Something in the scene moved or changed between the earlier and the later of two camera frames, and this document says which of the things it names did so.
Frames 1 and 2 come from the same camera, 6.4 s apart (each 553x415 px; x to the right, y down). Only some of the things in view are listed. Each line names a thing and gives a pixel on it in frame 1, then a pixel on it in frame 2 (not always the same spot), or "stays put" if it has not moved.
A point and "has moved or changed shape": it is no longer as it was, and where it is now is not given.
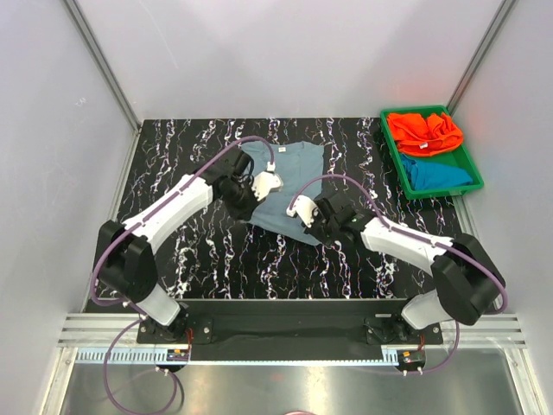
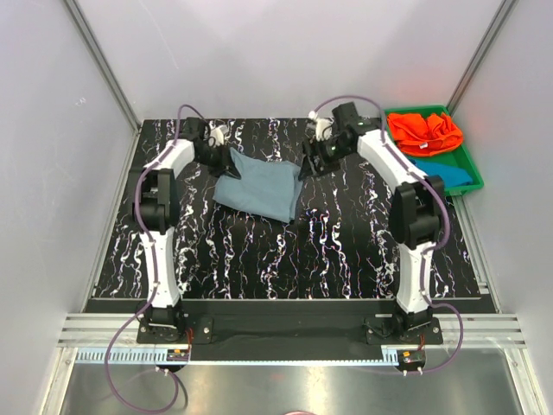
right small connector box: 410,360 stays put
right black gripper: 313,231 to 313,148
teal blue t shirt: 428,174 stays put
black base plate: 290,329 stays put
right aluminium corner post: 489,35 stays put
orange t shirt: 424,136 stays put
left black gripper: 246,213 to 225,166
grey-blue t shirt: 301,166 has moved or changed shape
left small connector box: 177,355 stays put
